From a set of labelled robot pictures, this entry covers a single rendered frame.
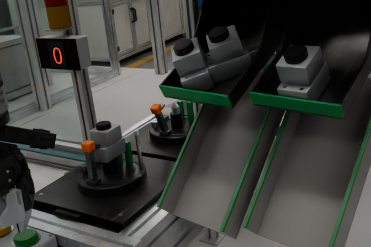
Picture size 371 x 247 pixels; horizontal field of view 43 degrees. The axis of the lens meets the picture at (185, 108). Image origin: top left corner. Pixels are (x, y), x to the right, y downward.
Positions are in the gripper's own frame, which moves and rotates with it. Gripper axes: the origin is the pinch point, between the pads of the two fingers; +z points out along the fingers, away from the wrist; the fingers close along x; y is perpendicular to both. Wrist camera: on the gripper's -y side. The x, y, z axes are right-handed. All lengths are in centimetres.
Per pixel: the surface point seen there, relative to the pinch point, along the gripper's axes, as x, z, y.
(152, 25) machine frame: -61, -9, -128
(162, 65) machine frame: -59, 9, -128
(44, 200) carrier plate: -6.1, 2.4, -9.9
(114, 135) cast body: 3.5, -7.7, -21.7
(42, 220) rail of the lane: -3.0, 3.7, -6.1
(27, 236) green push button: 0.8, 2.2, 0.3
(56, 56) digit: -18.0, -20.6, -30.6
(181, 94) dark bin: 25.7, -20.5, -13.4
